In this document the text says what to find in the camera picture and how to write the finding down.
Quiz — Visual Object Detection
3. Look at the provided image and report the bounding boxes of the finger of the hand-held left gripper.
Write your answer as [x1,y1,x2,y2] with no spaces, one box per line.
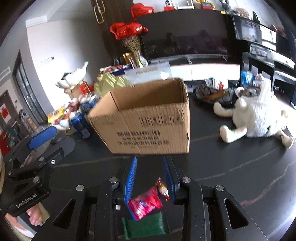
[7,137,76,193]
[3,126,57,167]

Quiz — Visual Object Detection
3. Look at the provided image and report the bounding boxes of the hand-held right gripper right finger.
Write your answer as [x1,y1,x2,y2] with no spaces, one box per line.
[162,156,271,241]

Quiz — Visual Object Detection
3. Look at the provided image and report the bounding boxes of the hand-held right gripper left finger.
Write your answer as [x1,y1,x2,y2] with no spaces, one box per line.
[32,156,137,241]

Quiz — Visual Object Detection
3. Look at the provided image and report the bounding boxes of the red gold candy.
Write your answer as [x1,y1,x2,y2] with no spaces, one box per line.
[157,177,170,202]

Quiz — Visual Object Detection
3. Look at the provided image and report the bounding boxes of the pink snack packet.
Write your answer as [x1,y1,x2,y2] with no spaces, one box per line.
[128,186,163,220]

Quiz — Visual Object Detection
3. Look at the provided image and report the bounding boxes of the dark green snack packet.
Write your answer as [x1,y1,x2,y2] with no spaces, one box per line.
[121,212,169,240]

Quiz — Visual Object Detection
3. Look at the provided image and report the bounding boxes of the brown cardboard box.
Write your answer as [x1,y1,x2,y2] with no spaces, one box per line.
[87,78,190,155]

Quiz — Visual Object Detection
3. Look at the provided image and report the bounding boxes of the pile of snacks in stand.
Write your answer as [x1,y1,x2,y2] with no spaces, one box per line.
[47,102,81,124]

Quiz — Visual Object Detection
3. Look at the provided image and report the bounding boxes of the red snacks on cabinet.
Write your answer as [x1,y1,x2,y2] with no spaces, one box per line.
[99,65,130,73]

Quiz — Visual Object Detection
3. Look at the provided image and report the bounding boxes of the dark bowl of snacks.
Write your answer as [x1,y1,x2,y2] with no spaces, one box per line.
[193,79,238,107]

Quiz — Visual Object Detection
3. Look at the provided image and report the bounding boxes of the person's left hand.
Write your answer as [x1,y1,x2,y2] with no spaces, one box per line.
[3,201,51,232]

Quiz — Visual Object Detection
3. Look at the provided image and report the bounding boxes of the blue drink can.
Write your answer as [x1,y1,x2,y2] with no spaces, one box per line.
[70,113,92,139]

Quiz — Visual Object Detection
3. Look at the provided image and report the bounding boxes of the black glass door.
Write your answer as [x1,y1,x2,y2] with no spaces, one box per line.
[13,50,48,124]

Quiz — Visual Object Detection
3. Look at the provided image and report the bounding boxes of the blue snack bag box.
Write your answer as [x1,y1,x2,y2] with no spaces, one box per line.
[82,95,102,114]

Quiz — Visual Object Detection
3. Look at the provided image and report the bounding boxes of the cardboard boxes on floor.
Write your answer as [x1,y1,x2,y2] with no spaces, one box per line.
[69,81,94,99]

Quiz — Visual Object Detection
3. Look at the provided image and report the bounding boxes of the white shell tiered stand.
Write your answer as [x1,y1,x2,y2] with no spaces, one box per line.
[50,61,89,136]

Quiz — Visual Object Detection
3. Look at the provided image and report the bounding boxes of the yellow green gift bags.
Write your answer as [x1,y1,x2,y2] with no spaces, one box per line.
[94,73,130,98]

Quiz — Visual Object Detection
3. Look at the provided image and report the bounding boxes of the clear plastic box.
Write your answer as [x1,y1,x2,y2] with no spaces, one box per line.
[125,62,172,84]

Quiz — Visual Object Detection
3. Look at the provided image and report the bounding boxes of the white plush sheep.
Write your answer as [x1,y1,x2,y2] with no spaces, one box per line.
[213,77,295,149]

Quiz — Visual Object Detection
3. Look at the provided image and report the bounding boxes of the gold gift box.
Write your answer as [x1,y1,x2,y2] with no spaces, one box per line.
[123,53,136,69]

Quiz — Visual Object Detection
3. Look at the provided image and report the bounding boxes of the white television cabinet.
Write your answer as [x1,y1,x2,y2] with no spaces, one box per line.
[148,61,241,82]

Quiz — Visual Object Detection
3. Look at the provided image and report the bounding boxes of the dried flowers in vase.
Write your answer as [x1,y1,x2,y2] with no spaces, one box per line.
[121,35,148,69]

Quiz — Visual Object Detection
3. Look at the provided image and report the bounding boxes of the blue snack bag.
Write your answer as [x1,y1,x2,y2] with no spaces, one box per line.
[240,71,257,87]

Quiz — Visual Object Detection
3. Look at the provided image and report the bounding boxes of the red heart balloon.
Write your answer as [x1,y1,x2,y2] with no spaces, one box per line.
[116,25,148,40]
[131,3,155,18]
[110,22,125,37]

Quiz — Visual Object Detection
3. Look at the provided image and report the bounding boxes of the black television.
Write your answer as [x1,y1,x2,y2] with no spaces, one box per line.
[136,9,234,62]

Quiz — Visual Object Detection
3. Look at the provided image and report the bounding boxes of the black piano bench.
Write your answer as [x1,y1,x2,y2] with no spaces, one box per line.
[242,52,296,93]

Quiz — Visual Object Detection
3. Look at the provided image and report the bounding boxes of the black piano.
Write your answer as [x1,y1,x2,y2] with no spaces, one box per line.
[231,13,296,77]

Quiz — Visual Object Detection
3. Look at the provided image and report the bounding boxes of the white router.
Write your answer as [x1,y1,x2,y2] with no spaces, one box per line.
[178,0,194,9]

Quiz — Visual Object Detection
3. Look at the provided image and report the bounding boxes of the brown plush toy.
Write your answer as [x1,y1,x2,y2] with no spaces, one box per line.
[233,8,251,19]

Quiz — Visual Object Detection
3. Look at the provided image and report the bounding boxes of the grey bunny plush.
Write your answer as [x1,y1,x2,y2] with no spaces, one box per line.
[220,0,233,11]

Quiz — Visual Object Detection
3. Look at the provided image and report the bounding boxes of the gold wall ornament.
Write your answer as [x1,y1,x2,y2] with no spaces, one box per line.
[94,0,105,24]

